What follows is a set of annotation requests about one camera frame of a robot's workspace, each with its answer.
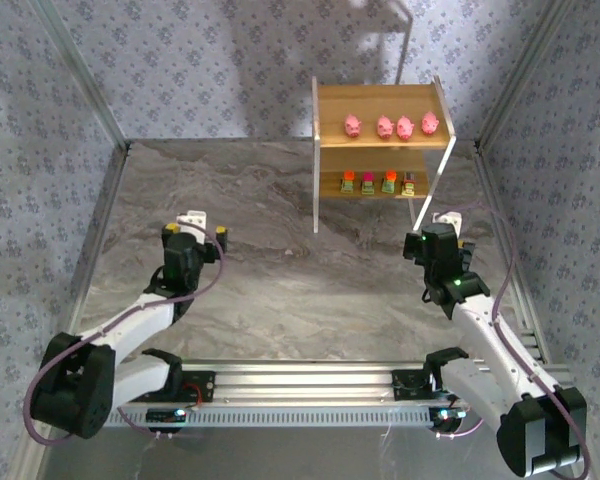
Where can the brown-topped toy car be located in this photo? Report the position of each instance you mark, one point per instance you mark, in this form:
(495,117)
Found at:
(408,184)

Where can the orange-topped green toy car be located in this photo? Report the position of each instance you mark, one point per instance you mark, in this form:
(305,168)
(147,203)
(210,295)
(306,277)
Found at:
(348,182)
(389,182)

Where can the pink-topped green toy car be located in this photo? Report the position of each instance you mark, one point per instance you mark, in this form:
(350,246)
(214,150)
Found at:
(367,183)

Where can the pink pig toy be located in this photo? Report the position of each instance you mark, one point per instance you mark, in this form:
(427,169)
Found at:
(384,127)
(353,125)
(430,122)
(404,127)

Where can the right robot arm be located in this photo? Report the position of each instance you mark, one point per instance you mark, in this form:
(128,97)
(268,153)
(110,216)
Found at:
(495,345)

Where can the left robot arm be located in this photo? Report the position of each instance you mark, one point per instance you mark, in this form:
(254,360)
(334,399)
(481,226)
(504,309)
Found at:
(130,325)

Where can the wooden two-tier shelf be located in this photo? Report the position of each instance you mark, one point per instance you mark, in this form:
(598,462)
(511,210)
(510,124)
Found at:
(330,105)

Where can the left controller board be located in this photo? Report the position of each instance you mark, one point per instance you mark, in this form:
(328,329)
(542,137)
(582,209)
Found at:
(165,415)

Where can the controller board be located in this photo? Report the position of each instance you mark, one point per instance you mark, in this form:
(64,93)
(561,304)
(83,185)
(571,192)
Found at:
(445,416)
(165,415)

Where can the right controller board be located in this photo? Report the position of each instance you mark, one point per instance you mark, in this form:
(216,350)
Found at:
(445,416)

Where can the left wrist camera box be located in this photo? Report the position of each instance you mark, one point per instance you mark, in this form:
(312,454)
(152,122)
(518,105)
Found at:
(194,220)

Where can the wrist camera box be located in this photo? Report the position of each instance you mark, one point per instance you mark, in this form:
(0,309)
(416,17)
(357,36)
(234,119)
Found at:
(194,220)
(447,220)

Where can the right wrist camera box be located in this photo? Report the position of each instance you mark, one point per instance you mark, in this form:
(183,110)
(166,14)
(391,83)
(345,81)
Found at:
(447,220)

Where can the aluminium frame side rail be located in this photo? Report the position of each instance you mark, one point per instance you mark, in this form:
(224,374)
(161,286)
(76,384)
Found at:
(94,250)
(487,170)

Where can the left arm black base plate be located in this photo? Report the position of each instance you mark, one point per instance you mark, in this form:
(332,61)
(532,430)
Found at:
(200,387)

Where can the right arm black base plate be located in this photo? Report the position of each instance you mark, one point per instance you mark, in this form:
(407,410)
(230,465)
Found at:
(405,385)

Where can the aluminium mounting rail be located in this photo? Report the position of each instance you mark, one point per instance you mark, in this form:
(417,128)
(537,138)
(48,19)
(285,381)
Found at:
(305,385)

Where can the aluminium frame post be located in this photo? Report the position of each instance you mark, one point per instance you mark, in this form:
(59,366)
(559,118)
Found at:
(82,70)
(526,70)

